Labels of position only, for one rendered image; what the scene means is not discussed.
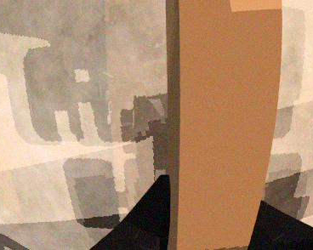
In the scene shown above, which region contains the long wooden bed rail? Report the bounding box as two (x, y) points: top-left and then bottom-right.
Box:
(166, 0), (282, 250)

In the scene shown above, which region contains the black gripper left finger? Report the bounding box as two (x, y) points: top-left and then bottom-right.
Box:
(89, 175), (171, 250)

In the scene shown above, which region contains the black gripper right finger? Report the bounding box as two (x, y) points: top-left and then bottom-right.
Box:
(248, 200), (313, 250)

